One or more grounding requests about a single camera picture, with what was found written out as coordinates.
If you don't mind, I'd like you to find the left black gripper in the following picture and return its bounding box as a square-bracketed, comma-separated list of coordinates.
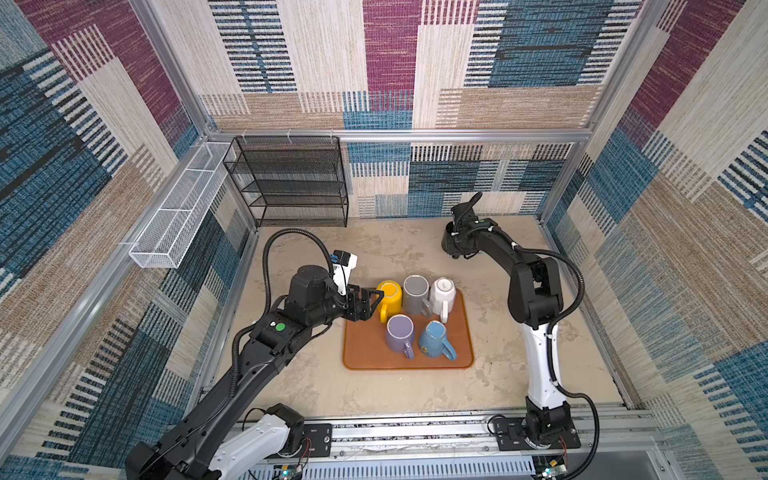
[306, 282, 382, 331]

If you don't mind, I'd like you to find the yellow mug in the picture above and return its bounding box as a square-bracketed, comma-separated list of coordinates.
[377, 280, 403, 324]

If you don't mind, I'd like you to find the black mug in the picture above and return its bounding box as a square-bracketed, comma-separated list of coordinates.
[441, 221, 472, 259]

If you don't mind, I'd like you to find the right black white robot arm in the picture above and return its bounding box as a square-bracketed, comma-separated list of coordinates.
[441, 192, 573, 449]

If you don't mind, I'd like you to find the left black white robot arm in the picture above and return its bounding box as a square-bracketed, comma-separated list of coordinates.
[126, 265, 384, 479]

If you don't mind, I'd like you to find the lavender mug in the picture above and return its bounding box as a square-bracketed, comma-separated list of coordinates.
[385, 314, 415, 360]

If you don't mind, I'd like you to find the grey mug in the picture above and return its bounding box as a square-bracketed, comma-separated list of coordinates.
[402, 274, 431, 317]

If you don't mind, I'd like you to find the white mug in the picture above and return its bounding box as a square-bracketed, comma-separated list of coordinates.
[428, 277, 457, 324]

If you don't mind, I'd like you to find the teal blue mug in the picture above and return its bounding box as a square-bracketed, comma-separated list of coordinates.
[419, 321, 458, 361]

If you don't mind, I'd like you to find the brown rectangular tray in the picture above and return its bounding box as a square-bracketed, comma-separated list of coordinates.
[342, 287, 475, 371]

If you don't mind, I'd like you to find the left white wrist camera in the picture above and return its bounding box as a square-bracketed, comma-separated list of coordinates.
[330, 250, 358, 296]

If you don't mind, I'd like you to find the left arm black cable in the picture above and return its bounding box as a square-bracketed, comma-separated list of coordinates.
[230, 227, 335, 397]

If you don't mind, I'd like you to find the black wire shelf rack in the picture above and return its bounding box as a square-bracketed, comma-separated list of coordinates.
[223, 136, 349, 227]

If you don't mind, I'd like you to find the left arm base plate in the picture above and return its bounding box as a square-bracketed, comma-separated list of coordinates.
[267, 422, 333, 460]

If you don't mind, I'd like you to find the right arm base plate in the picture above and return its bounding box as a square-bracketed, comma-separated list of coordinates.
[486, 415, 582, 451]

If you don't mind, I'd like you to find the white mesh wall basket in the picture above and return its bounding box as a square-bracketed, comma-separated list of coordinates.
[129, 142, 229, 269]

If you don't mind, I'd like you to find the aluminium front rail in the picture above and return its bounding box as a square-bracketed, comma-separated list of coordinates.
[149, 410, 667, 480]

